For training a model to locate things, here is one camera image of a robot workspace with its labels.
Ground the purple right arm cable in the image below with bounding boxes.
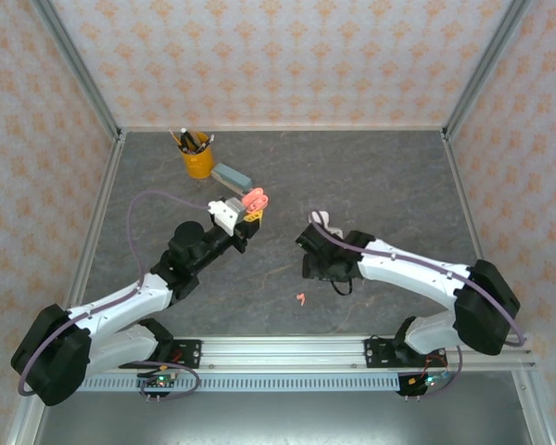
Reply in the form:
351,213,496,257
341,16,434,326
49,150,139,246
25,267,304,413
309,211,527,401

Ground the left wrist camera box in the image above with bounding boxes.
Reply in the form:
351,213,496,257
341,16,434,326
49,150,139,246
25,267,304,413
208,197,246,235

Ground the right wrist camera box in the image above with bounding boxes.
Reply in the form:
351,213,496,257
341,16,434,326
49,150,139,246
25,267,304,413
309,210,345,236

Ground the small circuit board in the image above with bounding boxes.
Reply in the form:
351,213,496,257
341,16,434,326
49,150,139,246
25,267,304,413
136,365,182,402
398,370,450,400

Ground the aluminium table side rail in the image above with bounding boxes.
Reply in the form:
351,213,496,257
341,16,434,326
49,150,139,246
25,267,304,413
64,136,127,316
441,132,511,335

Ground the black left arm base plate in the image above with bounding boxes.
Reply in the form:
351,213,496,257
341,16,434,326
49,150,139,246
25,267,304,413
119,339,203,371

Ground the slotted grey cable duct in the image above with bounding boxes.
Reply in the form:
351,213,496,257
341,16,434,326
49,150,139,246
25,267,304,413
78,374,402,394

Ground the aluminium table back rail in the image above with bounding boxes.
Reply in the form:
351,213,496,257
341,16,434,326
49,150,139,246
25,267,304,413
118,123,448,134

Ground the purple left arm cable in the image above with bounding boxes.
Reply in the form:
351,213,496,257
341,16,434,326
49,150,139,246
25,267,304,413
17,188,214,403

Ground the aluminium frame post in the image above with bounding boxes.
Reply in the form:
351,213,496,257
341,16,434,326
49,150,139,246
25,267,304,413
30,0,124,140
442,0,534,140

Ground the aluminium frame leg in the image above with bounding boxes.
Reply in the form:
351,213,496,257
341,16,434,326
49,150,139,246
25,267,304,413
6,398,43,445
513,370,556,445

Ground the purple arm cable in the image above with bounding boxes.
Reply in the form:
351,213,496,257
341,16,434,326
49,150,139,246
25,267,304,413
17,188,214,403
309,211,527,401

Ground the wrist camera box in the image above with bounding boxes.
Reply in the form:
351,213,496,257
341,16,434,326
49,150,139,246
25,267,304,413
309,210,345,236
208,197,246,235

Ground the yellow metal pen holder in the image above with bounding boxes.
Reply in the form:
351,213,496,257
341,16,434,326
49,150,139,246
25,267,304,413
180,132,215,180

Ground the aluminium mounting rail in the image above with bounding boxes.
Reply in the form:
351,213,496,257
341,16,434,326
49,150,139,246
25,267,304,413
31,336,537,372

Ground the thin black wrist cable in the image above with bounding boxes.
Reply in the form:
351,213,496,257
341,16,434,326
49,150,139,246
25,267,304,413
328,276,356,297

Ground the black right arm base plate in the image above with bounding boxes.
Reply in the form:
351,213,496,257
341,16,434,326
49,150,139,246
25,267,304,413
364,337,449,371

